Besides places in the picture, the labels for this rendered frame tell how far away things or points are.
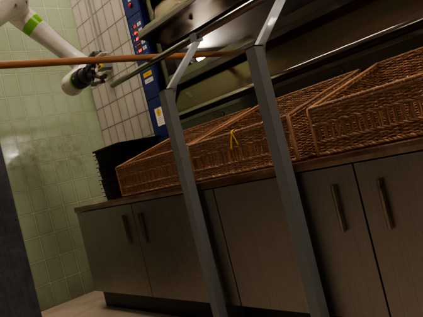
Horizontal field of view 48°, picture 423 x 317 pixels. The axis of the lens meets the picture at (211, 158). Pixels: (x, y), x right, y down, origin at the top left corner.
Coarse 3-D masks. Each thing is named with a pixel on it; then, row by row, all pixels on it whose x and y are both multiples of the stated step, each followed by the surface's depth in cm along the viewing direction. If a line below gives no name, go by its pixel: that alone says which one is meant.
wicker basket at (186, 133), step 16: (240, 112) 230; (192, 128) 259; (208, 128) 248; (160, 144) 255; (128, 160) 240; (144, 160) 216; (160, 160) 208; (128, 176) 228; (144, 176) 218; (160, 176) 251; (176, 176) 201; (128, 192) 231; (144, 192) 221
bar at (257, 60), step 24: (264, 0) 166; (216, 24) 184; (264, 24) 151; (168, 48) 209; (192, 48) 192; (264, 48) 148; (264, 72) 143; (168, 96) 179; (264, 96) 143; (168, 120) 180; (264, 120) 144; (288, 168) 143; (192, 192) 179; (288, 192) 142; (192, 216) 179; (288, 216) 144; (312, 264) 143; (216, 288) 179; (312, 288) 142; (216, 312) 179; (312, 312) 144
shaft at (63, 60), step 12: (12, 60) 182; (24, 60) 185; (36, 60) 187; (48, 60) 191; (60, 60) 194; (72, 60) 197; (84, 60) 201; (96, 60) 205; (108, 60) 209; (120, 60) 213; (132, 60) 217; (144, 60) 222
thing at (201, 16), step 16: (192, 0) 225; (208, 0) 224; (224, 0) 226; (240, 0) 227; (176, 16) 238; (192, 16) 240; (208, 16) 242; (144, 32) 258; (160, 32) 256; (176, 32) 258
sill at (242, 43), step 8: (320, 0) 191; (328, 0) 189; (336, 0) 186; (304, 8) 197; (312, 8) 195; (288, 16) 204; (296, 16) 201; (280, 24) 208; (288, 24) 205; (256, 32) 219; (272, 32) 212; (240, 40) 227; (248, 40) 223; (224, 48) 236; (232, 48) 232; (208, 56) 245; (216, 56) 241; (192, 64) 255; (200, 64) 251; (184, 72) 261
